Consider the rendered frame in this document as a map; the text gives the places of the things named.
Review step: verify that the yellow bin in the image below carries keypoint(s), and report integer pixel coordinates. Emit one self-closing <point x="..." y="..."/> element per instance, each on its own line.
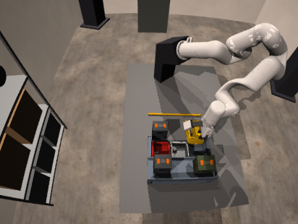
<point x="194" y="137"/>

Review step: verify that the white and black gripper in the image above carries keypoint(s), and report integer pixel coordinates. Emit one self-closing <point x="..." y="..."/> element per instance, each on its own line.
<point x="206" y="132"/>

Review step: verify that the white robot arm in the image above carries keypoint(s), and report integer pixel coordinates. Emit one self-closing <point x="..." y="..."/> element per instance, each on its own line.
<point x="238" y="47"/>

